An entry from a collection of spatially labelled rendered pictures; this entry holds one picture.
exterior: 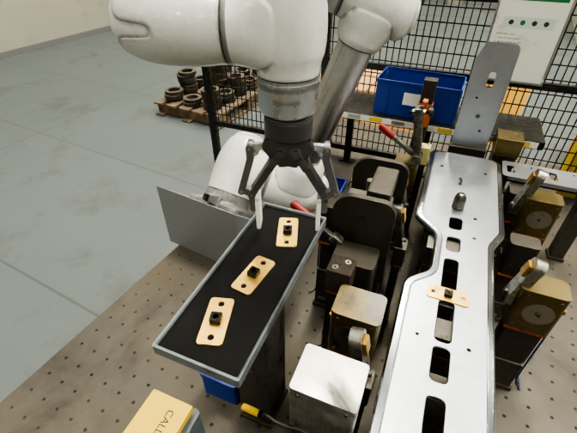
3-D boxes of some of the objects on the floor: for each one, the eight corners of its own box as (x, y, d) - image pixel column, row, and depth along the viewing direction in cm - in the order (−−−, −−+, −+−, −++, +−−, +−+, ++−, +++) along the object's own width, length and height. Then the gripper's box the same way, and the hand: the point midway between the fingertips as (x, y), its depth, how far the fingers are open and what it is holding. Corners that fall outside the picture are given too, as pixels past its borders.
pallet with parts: (153, 113, 399) (142, 71, 372) (224, 79, 482) (221, 43, 455) (216, 131, 366) (210, 87, 339) (282, 92, 448) (282, 53, 421)
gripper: (209, 119, 56) (224, 235, 70) (366, 124, 55) (350, 240, 69) (219, 100, 62) (232, 210, 75) (361, 103, 60) (348, 215, 74)
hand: (288, 216), depth 71 cm, fingers open, 10 cm apart
